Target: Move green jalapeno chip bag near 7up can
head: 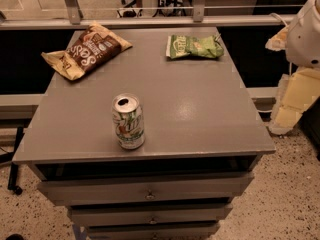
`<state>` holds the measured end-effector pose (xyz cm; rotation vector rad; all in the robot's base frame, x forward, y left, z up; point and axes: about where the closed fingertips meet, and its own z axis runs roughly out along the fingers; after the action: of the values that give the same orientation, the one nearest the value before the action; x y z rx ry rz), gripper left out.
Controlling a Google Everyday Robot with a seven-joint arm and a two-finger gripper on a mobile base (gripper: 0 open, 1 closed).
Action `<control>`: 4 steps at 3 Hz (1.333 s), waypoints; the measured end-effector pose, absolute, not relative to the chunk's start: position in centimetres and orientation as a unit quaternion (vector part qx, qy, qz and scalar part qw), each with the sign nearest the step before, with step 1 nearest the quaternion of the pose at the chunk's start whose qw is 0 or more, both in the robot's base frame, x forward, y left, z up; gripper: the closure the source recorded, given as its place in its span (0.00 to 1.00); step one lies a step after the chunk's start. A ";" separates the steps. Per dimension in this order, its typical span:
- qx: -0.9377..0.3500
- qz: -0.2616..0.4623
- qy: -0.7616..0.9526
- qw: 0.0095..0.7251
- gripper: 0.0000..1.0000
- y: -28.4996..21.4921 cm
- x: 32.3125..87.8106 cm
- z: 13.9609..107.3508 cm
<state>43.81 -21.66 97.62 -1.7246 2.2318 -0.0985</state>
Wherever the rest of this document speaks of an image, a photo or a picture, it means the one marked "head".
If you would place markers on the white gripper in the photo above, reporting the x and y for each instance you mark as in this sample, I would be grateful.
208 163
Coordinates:
304 42

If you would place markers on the green jalapeno chip bag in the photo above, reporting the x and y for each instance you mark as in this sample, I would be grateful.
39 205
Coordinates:
179 46

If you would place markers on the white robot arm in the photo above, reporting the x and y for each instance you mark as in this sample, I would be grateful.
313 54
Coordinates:
303 40

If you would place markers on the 7up soda can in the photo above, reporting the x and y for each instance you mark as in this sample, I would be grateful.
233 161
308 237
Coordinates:
127 115

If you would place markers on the brown chip bag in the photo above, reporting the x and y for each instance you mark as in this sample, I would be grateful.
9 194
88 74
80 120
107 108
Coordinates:
95 46

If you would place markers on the top grey drawer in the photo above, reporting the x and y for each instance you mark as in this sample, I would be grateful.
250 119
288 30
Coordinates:
145 189

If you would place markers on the grey drawer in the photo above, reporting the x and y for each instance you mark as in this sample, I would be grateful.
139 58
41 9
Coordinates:
145 189
151 215
153 232

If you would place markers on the grey drawer cabinet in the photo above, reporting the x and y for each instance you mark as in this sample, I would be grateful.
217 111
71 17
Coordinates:
198 119

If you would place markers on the middle grey drawer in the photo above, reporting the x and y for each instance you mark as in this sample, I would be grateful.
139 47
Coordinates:
151 215

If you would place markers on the bottom grey drawer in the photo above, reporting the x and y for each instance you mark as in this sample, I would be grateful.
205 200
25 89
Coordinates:
153 232

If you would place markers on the metal railing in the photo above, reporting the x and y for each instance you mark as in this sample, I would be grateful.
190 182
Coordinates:
78 14

